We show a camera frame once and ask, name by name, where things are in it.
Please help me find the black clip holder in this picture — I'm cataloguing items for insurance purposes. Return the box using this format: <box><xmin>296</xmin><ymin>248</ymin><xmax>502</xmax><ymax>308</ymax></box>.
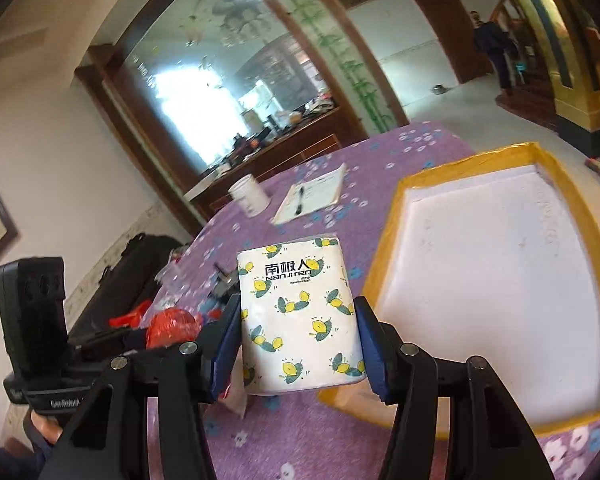
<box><xmin>207</xmin><ymin>265</ymin><xmax>241</xmax><ymax>306</ymax></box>

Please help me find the red cloth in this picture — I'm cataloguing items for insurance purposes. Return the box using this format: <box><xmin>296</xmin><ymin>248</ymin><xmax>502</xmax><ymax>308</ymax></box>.
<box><xmin>109</xmin><ymin>300</ymin><xmax>153</xmax><ymax>328</ymax></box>

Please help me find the yellow taped white foam box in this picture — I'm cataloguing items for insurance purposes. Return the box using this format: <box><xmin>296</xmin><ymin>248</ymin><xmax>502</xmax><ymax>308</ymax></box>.
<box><xmin>317</xmin><ymin>142</ymin><xmax>600</xmax><ymax>441</ymax></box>

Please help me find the gold pillar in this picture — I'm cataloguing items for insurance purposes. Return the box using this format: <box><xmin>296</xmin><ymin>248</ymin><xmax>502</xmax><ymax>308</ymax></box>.
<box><xmin>495</xmin><ymin>0</ymin><xmax>600</xmax><ymax>158</ymax></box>

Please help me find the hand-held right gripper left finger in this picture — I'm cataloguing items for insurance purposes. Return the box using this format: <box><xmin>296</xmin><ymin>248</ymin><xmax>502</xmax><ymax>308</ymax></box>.
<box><xmin>40</xmin><ymin>294</ymin><xmax>243</xmax><ymax>480</ymax></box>

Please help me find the black bag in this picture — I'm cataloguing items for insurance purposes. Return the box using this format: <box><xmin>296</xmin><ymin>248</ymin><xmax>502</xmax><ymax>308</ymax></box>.
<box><xmin>67</xmin><ymin>232</ymin><xmax>193</xmax><ymax>341</ymax></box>

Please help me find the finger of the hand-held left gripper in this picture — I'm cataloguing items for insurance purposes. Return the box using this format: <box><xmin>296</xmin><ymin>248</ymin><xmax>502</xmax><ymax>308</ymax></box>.
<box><xmin>67</xmin><ymin>327</ymin><xmax>146</xmax><ymax>357</ymax></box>

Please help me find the brown wooden door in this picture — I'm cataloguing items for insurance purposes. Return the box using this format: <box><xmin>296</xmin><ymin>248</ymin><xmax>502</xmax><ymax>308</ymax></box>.
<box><xmin>409</xmin><ymin>0</ymin><xmax>491</xmax><ymax>85</ymax></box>

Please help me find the wood framed glass partition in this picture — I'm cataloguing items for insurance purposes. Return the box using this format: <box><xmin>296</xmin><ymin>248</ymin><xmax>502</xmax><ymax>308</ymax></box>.
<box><xmin>75</xmin><ymin>0</ymin><xmax>411</xmax><ymax>221</ymax></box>

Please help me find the red plastic bag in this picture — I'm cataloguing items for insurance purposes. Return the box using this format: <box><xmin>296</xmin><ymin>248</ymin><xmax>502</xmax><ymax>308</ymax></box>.
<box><xmin>145</xmin><ymin>309</ymin><xmax>203</xmax><ymax>350</ymax></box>

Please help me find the person's left forearm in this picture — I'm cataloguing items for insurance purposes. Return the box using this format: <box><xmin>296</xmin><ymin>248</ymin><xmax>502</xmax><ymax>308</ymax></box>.
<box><xmin>0</xmin><ymin>430</ymin><xmax>48</xmax><ymax>480</ymax></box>

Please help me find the person's left hand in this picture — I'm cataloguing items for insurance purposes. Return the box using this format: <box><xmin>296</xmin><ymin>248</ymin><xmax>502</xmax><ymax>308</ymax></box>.
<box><xmin>30</xmin><ymin>410</ymin><xmax>63</xmax><ymax>453</ymax></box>

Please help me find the lemon print tissue pack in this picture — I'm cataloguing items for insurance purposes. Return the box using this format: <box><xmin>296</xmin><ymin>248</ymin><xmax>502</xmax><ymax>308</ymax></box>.
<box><xmin>236</xmin><ymin>235</ymin><xmax>368</xmax><ymax>397</ymax></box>

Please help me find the clear plastic cup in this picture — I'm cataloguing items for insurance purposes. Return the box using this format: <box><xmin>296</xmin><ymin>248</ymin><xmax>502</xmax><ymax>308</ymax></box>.
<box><xmin>157</xmin><ymin>259</ymin><xmax>188</xmax><ymax>293</ymax></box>

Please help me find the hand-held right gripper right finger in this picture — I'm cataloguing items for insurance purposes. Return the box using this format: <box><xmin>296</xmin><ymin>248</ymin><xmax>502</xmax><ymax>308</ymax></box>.
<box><xmin>354</xmin><ymin>296</ymin><xmax>556</xmax><ymax>480</ymax></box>

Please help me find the wooden staircase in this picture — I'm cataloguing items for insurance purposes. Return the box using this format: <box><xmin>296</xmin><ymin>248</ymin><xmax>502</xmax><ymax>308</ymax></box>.
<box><xmin>495</xmin><ymin>0</ymin><xmax>561</xmax><ymax>126</ymax></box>

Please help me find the white paper notebook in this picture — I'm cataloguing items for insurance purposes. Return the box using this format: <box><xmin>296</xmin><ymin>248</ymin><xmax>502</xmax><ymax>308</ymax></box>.
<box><xmin>271</xmin><ymin>164</ymin><xmax>347</xmax><ymax>226</ymax></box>

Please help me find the white plastic jar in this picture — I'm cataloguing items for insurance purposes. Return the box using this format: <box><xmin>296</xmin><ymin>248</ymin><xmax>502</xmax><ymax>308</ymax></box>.
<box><xmin>228</xmin><ymin>174</ymin><xmax>272</xmax><ymax>217</ymax></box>

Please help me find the purple floral tablecloth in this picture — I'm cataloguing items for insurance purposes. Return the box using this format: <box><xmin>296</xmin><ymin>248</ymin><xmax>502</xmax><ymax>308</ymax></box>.
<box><xmin>145</xmin><ymin>121</ymin><xmax>600</xmax><ymax>480</ymax></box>

